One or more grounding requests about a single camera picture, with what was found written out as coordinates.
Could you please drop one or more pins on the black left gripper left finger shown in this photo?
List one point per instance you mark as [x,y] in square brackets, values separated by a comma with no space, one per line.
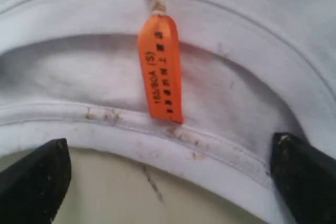
[34,187]

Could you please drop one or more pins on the orange size tag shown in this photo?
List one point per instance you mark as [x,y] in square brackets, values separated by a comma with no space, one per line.
[159,54]

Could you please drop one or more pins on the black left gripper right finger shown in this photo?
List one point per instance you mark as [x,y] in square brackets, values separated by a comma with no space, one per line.
[304,177]

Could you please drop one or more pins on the white t-shirt red lettering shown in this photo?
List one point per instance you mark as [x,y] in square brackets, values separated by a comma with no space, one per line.
[250,68]

